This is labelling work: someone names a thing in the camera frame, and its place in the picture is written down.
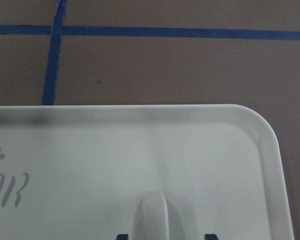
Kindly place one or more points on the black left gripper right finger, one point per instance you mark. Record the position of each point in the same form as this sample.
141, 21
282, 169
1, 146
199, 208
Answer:
210, 236

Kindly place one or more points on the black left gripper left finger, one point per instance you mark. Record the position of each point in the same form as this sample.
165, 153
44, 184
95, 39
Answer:
122, 237

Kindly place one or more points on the white plastic spoon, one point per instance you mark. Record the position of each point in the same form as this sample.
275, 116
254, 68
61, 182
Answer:
163, 215

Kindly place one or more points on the white bear print tray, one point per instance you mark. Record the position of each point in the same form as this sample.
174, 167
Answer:
78, 172

